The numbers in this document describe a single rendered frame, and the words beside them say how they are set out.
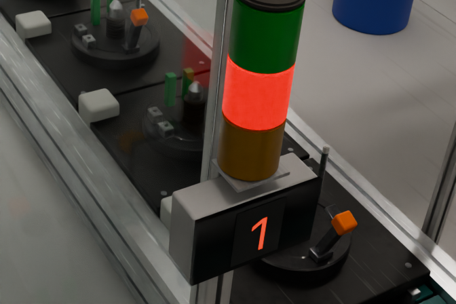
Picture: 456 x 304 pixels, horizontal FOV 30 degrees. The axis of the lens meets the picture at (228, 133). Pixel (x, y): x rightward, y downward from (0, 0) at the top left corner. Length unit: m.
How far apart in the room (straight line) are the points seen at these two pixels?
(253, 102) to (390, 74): 0.99
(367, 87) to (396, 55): 0.14
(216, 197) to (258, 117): 0.09
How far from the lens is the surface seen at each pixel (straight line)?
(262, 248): 0.72
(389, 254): 1.06
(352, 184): 1.17
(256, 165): 0.65
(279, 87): 0.62
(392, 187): 1.33
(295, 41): 0.60
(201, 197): 0.68
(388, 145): 1.41
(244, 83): 0.61
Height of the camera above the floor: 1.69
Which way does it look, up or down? 37 degrees down
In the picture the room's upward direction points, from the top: 6 degrees clockwise
